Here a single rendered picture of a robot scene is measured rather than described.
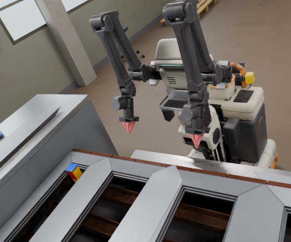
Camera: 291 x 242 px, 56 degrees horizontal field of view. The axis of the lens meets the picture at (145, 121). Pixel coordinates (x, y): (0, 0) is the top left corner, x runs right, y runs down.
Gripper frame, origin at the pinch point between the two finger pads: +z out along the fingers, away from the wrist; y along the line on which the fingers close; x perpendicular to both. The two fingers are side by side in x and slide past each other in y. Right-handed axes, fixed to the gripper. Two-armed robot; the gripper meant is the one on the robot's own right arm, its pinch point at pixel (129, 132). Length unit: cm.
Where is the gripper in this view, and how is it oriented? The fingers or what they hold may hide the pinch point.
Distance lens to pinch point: 156.9
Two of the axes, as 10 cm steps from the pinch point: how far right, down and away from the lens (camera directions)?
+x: 6.3, -2.0, 7.5
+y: 7.8, 1.3, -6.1
